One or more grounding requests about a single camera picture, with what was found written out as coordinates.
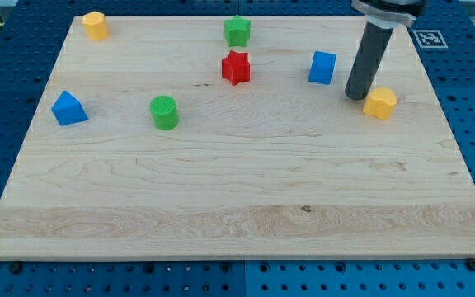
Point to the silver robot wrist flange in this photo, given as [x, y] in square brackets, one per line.
[388, 14]

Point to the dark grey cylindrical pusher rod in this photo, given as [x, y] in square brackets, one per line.
[373, 44]

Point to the yellow heart block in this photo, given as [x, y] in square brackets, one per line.
[380, 103]

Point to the white fiducial marker tag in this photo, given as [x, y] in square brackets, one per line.
[430, 39]

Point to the blue cube block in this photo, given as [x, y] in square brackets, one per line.
[322, 67]

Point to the green star block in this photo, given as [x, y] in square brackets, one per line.
[237, 31]

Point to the red star block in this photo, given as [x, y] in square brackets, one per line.
[236, 67]

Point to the green cylinder block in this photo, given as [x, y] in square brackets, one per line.
[164, 112]

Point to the light wooden board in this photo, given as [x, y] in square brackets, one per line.
[274, 168]

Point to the yellow hexagon block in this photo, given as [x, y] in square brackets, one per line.
[95, 26]

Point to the blue triangle block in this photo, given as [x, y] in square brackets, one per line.
[68, 110]

